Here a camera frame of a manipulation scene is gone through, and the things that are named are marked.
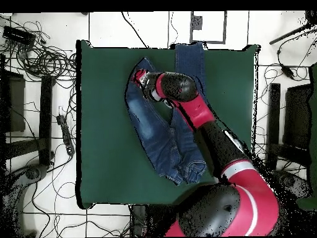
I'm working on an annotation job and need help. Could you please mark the blue denim jeans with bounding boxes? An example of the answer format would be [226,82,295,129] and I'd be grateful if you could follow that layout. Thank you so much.
[124,41,209,186]

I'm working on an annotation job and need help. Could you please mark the black cable tangle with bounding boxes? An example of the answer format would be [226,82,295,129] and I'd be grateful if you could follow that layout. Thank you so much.
[0,20,77,82]

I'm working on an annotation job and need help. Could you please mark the black power adapter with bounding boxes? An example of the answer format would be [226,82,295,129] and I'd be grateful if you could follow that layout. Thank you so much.
[280,63,296,81]

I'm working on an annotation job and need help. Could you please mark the black box device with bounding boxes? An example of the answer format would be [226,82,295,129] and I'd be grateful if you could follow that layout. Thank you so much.
[2,25,37,46]

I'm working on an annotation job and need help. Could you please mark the black stand base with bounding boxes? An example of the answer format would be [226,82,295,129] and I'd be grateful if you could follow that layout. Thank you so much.
[271,169,313,199]
[0,163,49,237]

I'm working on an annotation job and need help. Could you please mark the black slanted crossbar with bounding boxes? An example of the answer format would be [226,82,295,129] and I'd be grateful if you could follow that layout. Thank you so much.
[4,138,41,159]

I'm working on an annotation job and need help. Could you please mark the grey rectangular floor frame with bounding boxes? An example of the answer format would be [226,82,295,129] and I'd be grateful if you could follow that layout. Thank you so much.
[189,11,228,45]

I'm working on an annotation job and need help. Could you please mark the dark green table cloth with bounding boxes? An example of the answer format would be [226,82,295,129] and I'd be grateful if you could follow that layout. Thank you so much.
[75,39,261,210]

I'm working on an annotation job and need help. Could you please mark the black upright bar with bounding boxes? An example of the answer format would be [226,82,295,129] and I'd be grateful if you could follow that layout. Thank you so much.
[38,75,54,166]
[267,82,282,171]

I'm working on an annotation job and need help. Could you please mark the black floor cable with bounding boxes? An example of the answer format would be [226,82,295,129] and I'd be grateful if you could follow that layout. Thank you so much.
[120,11,150,48]

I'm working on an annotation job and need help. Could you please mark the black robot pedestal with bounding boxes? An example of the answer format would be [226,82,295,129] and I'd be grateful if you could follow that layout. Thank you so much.
[129,204,179,237]

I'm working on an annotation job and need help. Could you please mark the green cloth sheet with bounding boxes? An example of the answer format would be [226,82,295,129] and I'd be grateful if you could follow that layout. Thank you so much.
[294,64,317,211]

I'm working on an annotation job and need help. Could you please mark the black tripod leg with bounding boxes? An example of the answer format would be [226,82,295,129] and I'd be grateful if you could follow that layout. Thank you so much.
[269,11,317,46]

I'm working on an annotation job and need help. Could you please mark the grey floor plate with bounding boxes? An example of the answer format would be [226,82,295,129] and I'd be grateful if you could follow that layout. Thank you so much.
[190,15,204,31]

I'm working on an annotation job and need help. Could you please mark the black power strip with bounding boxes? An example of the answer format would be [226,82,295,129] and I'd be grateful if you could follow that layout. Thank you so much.
[56,114,76,157]

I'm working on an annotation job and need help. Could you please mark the dark flat panel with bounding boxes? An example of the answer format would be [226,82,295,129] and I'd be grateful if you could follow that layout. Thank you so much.
[283,84,313,151]
[0,70,26,133]

